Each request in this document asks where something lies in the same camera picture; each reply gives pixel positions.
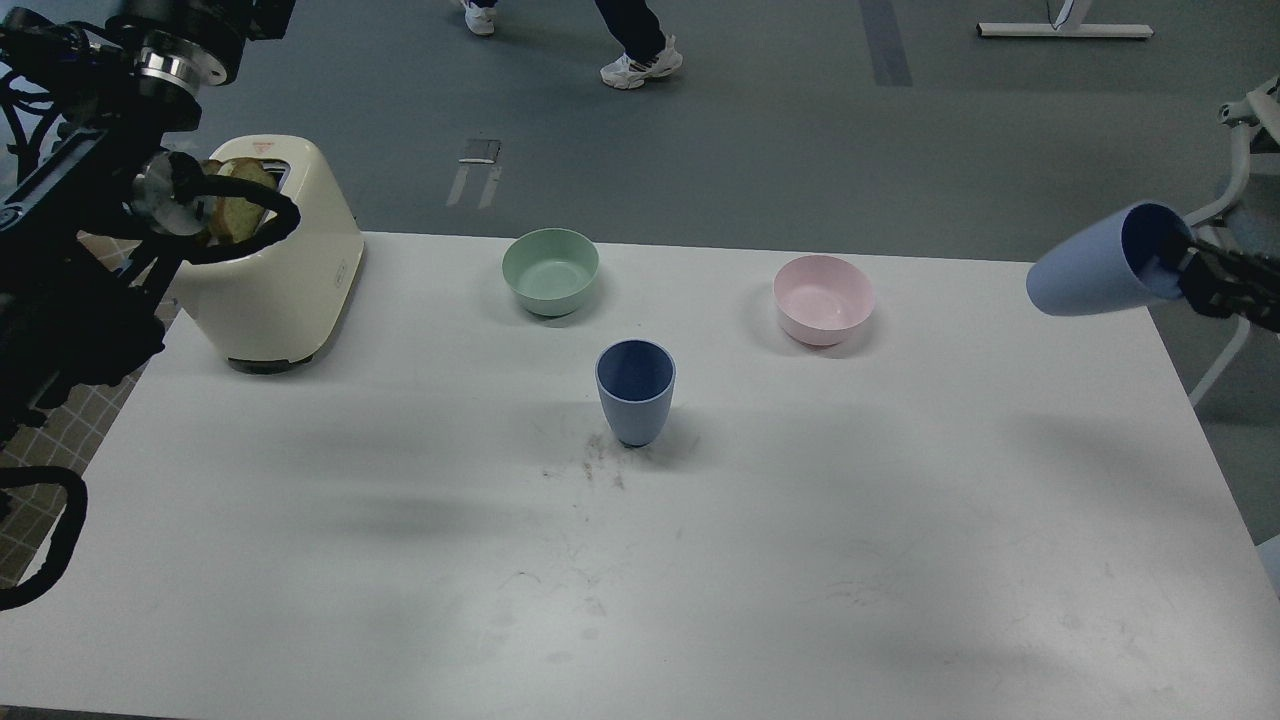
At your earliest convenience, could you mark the beige checkered cloth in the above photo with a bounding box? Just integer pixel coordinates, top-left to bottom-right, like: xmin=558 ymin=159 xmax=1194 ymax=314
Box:
xmin=0 ymin=300 xmax=180 ymax=591

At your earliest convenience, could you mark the black robot arm image-left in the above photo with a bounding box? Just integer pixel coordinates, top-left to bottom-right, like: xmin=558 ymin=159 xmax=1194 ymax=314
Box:
xmin=1 ymin=1 xmax=301 ymax=442

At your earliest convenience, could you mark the white stand base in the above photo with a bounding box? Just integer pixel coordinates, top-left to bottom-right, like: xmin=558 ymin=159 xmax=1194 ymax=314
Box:
xmin=975 ymin=1 xmax=1155 ymax=41

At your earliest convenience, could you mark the right toast slice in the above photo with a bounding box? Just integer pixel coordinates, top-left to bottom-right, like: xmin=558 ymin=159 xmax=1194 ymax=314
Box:
xmin=202 ymin=158 xmax=278 ymax=245

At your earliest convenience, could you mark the person's white sneaker right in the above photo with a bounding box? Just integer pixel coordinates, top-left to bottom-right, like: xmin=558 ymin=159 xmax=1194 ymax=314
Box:
xmin=599 ymin=35 xmax=684 ymax=91

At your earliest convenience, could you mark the person's white sneaker left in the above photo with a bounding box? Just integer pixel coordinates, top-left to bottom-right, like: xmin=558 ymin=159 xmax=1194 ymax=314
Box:
xmin=460 ymin=0 xmax=497 ymax=37

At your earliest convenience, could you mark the pink bowl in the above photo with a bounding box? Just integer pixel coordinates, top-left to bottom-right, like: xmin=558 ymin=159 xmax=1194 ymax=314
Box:
xmin=771 ymin=255 xmax=877 ymax=347

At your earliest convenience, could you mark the cream toaster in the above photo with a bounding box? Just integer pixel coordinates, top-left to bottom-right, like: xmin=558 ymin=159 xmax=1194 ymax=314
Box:
xmin=172 ymin=135 xmax=364 ymax=374

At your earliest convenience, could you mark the green bowl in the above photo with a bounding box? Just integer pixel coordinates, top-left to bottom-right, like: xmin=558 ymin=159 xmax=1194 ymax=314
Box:
xmin=500 ymin=228 xmax=600 ymax=318

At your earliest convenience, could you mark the blue cup starting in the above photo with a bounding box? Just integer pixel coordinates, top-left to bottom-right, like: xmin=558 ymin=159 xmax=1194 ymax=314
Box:
xmin=1025 ymin=202 xmax=1193 ymax=316
xmin=594 ymin=340 xmax=677 ymax=447

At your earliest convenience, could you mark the person's white sneaker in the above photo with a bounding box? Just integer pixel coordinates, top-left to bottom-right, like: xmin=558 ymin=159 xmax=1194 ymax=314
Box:
xmin=460 ymin=0 xmax=497 ymax=37
xmin=599 ymin=35 xmax=684 ymax=91

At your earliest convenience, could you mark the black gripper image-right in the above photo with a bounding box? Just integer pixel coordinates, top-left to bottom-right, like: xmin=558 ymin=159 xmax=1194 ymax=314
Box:
xmin=1149 ymin=240 xmax=1279 ymax=333

